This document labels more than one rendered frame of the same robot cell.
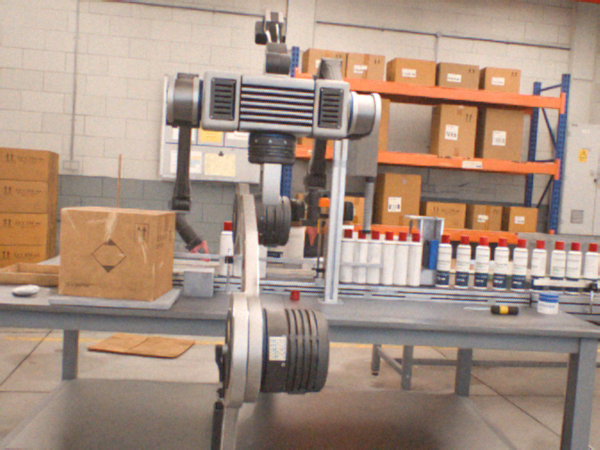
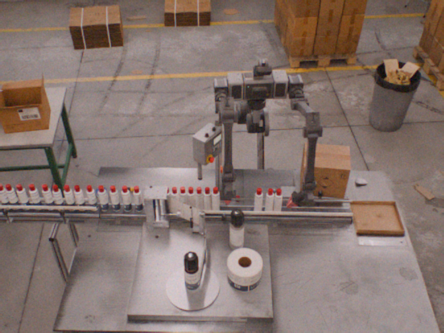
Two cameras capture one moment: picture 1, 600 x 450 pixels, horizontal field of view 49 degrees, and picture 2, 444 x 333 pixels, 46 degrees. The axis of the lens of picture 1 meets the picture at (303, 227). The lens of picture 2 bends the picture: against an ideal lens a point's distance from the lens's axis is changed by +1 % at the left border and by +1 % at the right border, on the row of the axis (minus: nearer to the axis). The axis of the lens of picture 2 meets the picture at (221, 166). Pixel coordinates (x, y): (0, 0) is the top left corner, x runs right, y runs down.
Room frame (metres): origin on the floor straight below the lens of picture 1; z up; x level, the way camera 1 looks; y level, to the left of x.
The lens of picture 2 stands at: (4.77, 0.13, 3.39)
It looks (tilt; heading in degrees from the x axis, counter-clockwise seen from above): 43 degrees down; 185
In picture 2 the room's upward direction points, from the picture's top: straight up
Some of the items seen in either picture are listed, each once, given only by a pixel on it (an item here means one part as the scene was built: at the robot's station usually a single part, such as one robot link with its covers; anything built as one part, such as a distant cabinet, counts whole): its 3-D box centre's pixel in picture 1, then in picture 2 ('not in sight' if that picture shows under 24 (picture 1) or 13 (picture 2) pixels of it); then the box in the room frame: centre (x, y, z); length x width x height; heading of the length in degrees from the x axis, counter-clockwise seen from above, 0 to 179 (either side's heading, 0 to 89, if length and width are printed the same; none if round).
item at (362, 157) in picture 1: (355, 149); (207, 144); (2.40, -0.17, 1.38); 0.17 x 0.10 x 0.19; 149
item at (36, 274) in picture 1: (46, 274); (376, 217); (2.41, 0.94, 0.85); 0.30 x 0.26 x 0.04; 94
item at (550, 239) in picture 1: (574, 254); not in sight; (4.17, -1.74, 0.91); 0.60 x 0.40 x 0.22; 103
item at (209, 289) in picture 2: not in sight; (192, 287); (3.08, -0.19, 0.89); 0.31 x 0.31 x 0.01
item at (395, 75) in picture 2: not in sight; (399, 80); (0.17, 1.52, 0.50); 0.42 x 0.41 x 0.28; 100
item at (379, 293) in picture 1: (314, 287); (224, 213); (2.47, -0.06, 0.85); 1.65 x 0.11 x 0.05; 94
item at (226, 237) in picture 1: (227, 248); (277, 201); (2.45, 0.28, 0.98); 0.05 x 0.05 x 0.20
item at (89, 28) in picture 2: not in sight; (97, 27); (-1.28, -2.06, 0.16); 0.65 x 0.54 x 0.32; 104
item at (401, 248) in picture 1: (401, 258); (175, 199); (2.50, -0.38, 0.98); 0.05 x 0.05 x 0.20
